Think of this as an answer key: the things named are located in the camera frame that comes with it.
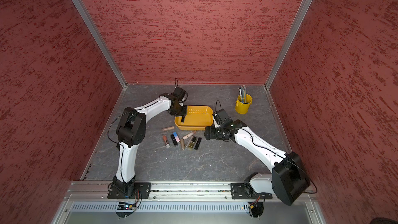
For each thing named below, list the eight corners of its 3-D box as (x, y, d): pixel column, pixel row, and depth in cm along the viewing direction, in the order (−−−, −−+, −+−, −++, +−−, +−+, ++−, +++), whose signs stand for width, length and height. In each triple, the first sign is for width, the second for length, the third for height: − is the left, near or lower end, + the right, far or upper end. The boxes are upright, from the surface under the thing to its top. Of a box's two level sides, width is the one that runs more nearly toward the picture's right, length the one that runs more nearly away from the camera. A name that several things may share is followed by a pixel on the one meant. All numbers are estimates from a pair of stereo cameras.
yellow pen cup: (235, 113, 105) (238, 105, 97) (233, 103, 111) (236, 94, 103) (249, 113, 105) (253, 105, 97) (247, 103, 111) (250, 94, 103)
